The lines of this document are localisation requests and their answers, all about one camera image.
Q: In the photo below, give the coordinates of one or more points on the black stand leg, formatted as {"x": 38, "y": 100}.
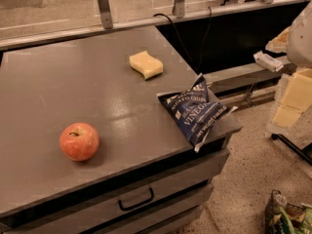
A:
{"x": 304, "y": 153}

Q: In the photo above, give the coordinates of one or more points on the black drawer handle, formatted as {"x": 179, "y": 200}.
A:
{"x": 135, "y": 199}

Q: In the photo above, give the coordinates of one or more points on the red apple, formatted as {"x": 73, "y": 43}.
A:
{"x": 79, "y": 142}

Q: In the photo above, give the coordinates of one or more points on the grey drawer cabinet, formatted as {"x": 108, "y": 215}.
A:
{"x": 44, "y": 90}

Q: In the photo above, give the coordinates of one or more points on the yellow sponge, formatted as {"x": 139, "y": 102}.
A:
{"x": 146, "y": 65}

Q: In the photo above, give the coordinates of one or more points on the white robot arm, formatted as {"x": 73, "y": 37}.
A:
{"x": 299, "y": 45}

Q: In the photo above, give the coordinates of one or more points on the metal rail bracket middle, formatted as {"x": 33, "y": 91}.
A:
{"x": 179, "y": 8}

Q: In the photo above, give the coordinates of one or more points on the white packet on ledge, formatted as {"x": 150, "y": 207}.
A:
{"x": 267, "y": 62}

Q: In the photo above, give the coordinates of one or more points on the metal rail bracket left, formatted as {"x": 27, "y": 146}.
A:
{"x": 105, "y": 14}

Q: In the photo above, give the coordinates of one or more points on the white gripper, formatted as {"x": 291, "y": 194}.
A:
{"x": 300, "y": 39}

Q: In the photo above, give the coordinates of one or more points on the blue chip bag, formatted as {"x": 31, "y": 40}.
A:
{"x": 194, "y": 112}

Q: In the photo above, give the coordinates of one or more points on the green snack bag basket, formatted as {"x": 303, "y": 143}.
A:
{"x": 282, "y": 217}

